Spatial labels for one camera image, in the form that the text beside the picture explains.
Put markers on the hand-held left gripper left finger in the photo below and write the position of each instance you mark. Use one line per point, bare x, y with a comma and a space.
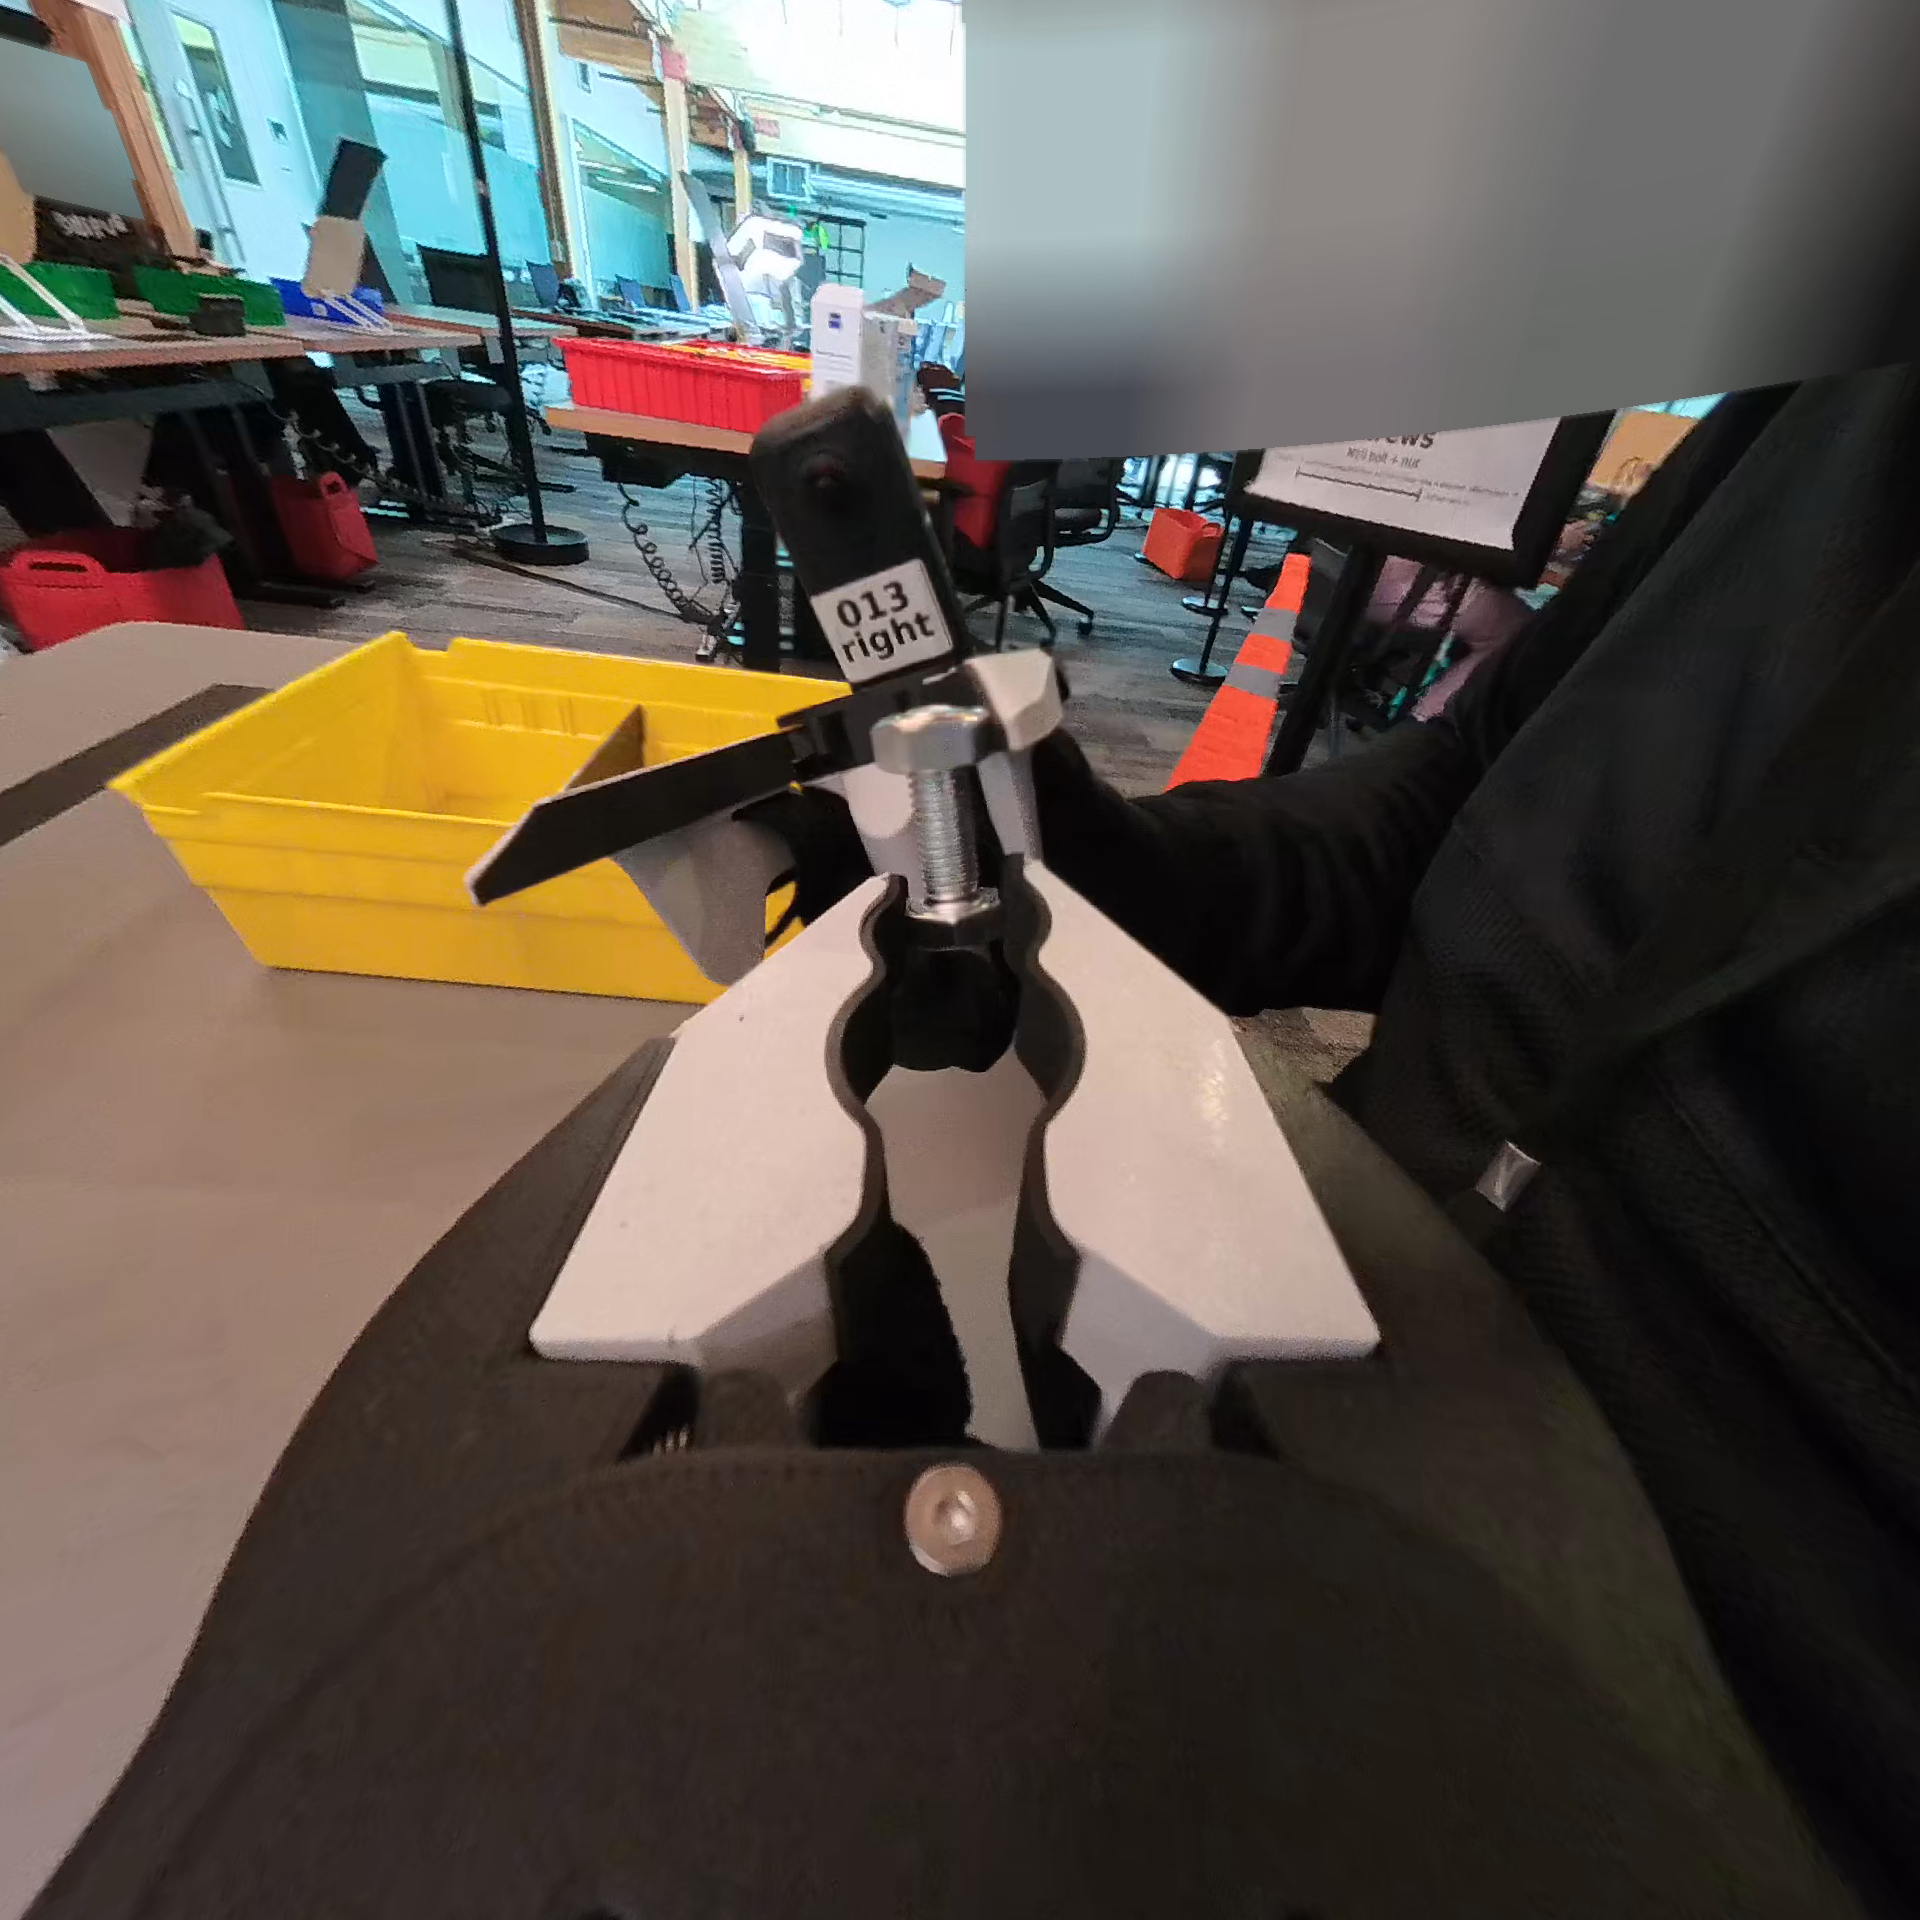
708, 1202

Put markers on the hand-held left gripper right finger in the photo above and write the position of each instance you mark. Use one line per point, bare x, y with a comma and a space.
1200, 1202

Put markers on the black board with wooden back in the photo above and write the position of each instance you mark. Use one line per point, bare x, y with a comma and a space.
351, 188

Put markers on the black bin divider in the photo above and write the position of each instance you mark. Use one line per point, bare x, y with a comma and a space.
617, 752

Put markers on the yellow storage bin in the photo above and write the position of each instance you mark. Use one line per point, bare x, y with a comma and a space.
376, 898

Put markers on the green storage bin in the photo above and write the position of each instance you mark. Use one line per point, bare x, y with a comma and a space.
60, 292
212, 297

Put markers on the red tote basket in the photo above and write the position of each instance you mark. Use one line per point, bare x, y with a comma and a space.
105, 589
323, 526

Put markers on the small red crate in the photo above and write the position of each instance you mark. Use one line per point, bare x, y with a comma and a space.
1188, 544

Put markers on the orange traffic cone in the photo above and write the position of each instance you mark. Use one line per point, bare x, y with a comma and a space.
1252, 692

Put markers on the steel hex bolt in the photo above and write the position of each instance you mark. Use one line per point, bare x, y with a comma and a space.
940, 825

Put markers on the black office chair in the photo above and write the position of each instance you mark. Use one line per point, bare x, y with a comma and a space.
1051, 526

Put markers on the person's right hand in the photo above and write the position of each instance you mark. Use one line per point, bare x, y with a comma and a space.
1110, 853

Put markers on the red storage bin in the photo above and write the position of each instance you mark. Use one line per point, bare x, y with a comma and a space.
677, 391

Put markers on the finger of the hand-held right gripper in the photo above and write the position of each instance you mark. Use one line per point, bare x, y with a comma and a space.
659, 809
1019, 700

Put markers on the white carton box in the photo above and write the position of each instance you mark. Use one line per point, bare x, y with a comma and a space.
835, 339

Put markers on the black pole stand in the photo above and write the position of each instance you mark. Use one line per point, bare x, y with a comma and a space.
497, 301

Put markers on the person's right forearm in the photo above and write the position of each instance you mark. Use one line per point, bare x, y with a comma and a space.
1321, 869

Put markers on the framed marker sign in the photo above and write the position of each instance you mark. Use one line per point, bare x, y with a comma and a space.
1411, 482

